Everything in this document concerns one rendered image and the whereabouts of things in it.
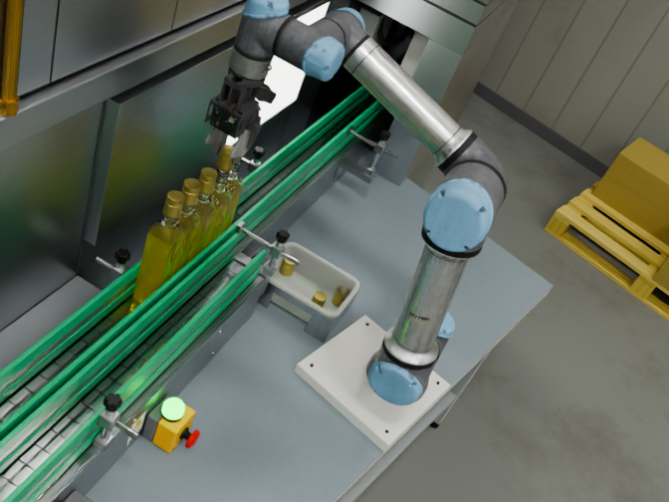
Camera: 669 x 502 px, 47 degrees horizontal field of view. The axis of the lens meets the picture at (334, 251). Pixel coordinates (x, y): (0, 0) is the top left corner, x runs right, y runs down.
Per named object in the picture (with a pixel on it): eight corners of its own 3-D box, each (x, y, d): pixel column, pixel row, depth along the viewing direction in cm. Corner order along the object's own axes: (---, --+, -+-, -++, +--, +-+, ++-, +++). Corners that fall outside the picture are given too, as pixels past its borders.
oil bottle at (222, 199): (193, 247, 179) (214, 175, 166) (213, 259, 178) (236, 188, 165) (179, 259, 174) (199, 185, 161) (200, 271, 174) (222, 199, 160)
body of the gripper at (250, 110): (202, 124, 148) (216, 69, 140) (225, 109, 154) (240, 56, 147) (235, 142, 146) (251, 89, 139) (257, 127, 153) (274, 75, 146)
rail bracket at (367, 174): (334, 171, 240) (357, 112, 226) (379, 198, 237) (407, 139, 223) (327, 178, 236) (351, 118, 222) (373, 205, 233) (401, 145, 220)
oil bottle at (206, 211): (178, 259, 174) (198, 185, 161) (199, 271, 173) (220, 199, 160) (163, 271, 170) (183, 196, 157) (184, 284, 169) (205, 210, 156)
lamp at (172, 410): (169, 399, 152) (172, 389, 150) (187, 411, 151) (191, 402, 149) (155, 413, 148) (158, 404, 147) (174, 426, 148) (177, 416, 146)
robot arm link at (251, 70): (246, 36, 144) (283, 56, 143) (240, 57, 147) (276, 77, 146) (225, 47, 139) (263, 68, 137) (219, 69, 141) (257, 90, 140)
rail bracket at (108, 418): (104, 433, 136) (114, 386, 128) (137, 455, 135) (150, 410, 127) (89, 448, 133) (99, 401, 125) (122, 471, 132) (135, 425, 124)
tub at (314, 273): (280, 262, 204) (290, 238, 199) (352, 305, 201) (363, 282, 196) (248, 296, 191) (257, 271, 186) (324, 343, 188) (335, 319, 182)
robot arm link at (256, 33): (282, 12, 130) (239, -11, 132) (264, 68, 137) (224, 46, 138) (302, 2, 136) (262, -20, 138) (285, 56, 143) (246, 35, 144)
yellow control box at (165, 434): (161, 414, 158) (167, 391, 153) (191, 433, 157) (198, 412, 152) (140, 436, 152) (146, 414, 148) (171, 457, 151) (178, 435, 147)
